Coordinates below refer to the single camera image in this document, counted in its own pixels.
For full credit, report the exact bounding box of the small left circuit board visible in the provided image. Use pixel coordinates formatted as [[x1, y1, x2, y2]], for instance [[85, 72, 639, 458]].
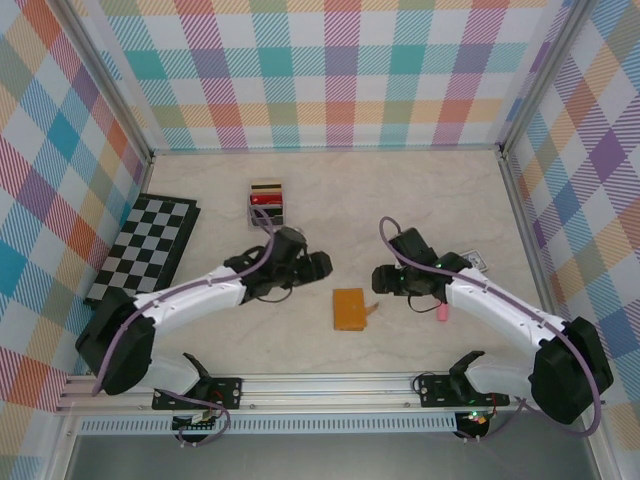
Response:
[[173, 412, 222, 432]]

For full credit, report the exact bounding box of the thin black left gripper wire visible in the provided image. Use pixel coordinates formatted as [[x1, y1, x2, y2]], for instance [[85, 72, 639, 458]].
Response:
[[254, 284, 295, 305]]

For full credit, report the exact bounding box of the thin black right gripper wire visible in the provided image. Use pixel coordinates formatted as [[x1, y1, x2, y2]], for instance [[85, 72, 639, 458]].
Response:
[[407, 293, 446, 315]]

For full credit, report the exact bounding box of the orange card holder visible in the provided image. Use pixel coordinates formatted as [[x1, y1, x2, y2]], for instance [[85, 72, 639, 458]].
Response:
[[332, 287, 380, 332]]

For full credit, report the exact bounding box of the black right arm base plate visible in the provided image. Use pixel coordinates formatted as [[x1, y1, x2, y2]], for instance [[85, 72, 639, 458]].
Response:
[[416, 373, 511, 409]]

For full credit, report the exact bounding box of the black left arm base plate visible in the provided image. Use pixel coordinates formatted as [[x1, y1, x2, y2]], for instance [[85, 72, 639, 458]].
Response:
[[151, 377, 245, 411]]

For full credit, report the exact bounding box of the slotted grey cable duct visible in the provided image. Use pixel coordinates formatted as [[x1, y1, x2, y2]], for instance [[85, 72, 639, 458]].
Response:
[[78, 417, 459, 435]]

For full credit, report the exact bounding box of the black and grey chessboard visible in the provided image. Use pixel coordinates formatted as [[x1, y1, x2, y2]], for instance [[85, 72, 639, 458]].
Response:
[[82, 193, 202, 314]]

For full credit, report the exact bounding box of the clear card box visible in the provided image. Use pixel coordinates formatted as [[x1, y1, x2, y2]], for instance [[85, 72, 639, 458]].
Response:
[[246, 178, 290, 233]]

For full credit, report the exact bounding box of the thin black gripper wire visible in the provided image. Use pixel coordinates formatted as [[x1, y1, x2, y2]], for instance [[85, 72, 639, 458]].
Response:
[[407, 293, 446, 315], [254, 284, 295, 305]]

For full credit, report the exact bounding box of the aluminium frame post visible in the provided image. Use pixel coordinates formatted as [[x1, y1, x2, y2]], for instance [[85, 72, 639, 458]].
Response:
[[498, 0, 590, 159], [58, 0, 155, 166]]

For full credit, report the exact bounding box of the aluminium left frame post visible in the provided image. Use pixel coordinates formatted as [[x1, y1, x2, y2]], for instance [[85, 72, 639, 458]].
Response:
[[58, 0, 155, 166]]

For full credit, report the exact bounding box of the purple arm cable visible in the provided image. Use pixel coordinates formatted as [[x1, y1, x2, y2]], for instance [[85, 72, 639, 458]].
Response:
[[379, 216, 602, 444], [92, 207, 281, 448]]

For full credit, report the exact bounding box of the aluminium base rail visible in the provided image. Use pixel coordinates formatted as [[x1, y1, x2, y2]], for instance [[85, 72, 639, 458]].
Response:
[[54, 373, 607, 414]]

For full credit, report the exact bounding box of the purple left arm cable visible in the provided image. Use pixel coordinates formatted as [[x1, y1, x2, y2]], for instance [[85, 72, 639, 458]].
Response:
[[92, 207, 281, 448]]

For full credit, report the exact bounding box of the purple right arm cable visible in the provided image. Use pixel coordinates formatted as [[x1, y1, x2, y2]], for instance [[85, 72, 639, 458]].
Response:
[[379, 216, 602, 444]]

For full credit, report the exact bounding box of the aluminium right frame post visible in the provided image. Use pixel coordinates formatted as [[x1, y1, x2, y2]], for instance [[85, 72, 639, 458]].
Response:
[[498, 0, 590, 159]]

